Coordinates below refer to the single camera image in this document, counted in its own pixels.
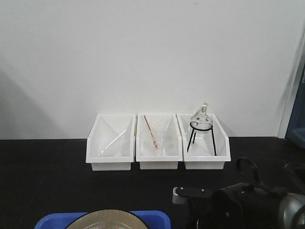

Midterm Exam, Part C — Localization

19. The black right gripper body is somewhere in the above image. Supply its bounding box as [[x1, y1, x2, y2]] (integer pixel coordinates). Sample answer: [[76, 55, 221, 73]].
[[185, 183, 281, 229]]

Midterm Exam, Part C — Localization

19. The blue plastic tray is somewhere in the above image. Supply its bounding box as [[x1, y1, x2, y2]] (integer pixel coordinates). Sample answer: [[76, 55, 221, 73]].
[[34, 210, 172, 229]]

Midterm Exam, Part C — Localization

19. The beige plate with black rim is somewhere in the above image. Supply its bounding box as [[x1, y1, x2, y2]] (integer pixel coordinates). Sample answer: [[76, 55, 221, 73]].
[[66, 209, 149, 229]]

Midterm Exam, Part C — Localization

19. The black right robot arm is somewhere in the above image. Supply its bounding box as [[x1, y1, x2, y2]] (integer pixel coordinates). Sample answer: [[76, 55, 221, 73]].
[[187, 183, 305, 229]]

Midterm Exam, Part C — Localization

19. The blue cabinet at right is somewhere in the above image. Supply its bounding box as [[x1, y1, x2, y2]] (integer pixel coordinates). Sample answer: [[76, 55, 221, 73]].
[[285, 74, 305, 149]]

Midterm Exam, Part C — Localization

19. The black sink basin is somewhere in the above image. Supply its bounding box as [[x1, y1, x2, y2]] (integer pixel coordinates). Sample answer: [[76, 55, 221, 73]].
[[284, 163, 305, 185]]

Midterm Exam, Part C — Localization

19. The right white storage bin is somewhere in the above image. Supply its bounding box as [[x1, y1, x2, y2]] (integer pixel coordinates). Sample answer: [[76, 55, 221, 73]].
[[176, 114, 231, 169]]

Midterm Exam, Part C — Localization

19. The white storage bin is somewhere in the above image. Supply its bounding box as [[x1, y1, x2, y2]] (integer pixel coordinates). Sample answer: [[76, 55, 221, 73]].
[[176, 114, 231, 169], [86, 114, 136, 171], [135, 114, 183, 170]]

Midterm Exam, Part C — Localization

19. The round glass flask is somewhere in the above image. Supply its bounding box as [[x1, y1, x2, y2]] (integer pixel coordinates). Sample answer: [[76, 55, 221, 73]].
[[190, 103, 213, 134]]

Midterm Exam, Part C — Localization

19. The clear glass beaker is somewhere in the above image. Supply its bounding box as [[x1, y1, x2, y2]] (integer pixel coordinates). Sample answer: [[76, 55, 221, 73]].
[[148, 122, 164, 156]]

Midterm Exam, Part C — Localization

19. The middle white storage bin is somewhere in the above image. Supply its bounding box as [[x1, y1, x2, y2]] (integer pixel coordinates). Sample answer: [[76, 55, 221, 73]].
[[135, 114, 183, 170]]

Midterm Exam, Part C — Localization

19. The red glass thermometer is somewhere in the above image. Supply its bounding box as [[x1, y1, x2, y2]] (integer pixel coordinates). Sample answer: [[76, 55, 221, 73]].
[[143, 115, 158, 149]]

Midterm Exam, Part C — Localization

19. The clear glass test tube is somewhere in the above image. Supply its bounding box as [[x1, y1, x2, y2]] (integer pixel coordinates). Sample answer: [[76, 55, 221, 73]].
[[98, 130, 130, 157]]

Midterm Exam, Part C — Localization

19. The left white storage bin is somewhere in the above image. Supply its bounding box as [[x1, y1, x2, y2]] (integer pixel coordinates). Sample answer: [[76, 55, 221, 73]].
[[86, 114, 136, 171]]

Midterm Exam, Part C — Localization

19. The black cable loop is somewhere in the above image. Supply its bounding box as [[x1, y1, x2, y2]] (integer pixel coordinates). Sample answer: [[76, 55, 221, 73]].
[[235, 156, 286, 197]]

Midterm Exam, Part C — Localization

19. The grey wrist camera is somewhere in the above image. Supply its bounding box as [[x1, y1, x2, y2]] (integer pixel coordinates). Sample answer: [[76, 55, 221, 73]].
[[172, 187, 213, 205]]

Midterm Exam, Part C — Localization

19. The black wire tripod stand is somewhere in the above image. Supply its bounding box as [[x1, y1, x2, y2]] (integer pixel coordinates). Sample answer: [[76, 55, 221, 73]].
[[187, 122, 217, 156]]

